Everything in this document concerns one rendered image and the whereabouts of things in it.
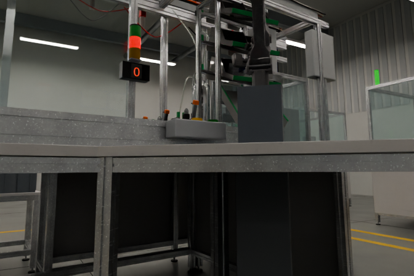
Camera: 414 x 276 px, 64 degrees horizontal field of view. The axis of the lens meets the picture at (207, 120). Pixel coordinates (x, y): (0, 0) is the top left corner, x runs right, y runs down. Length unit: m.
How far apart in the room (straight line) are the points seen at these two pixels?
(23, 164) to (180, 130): 0.46
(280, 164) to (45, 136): 0.64
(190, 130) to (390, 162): 0.59
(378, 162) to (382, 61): 10.13
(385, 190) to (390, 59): 6.12
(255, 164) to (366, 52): 10.57
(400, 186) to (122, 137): 4.50
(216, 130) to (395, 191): 4.26
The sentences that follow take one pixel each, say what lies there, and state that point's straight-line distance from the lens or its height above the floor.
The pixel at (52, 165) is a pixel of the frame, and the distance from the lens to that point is 0.95.
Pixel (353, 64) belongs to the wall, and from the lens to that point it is 11.50.
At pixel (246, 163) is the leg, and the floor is 0.81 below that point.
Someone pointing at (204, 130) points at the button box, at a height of 0.93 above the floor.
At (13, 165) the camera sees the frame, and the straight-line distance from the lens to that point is 0.94.
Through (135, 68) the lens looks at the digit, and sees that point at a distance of 1.43.
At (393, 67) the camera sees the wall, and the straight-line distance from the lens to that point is 10.74.
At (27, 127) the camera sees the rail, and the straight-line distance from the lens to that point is 1.01.
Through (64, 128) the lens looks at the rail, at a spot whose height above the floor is 0.91.
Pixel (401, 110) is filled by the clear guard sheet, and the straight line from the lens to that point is 5.22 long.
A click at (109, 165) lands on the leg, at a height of 0.81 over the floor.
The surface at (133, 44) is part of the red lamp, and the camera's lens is 1.47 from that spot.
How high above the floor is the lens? 0.80
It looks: 8 degrees up
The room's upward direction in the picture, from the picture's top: straight up
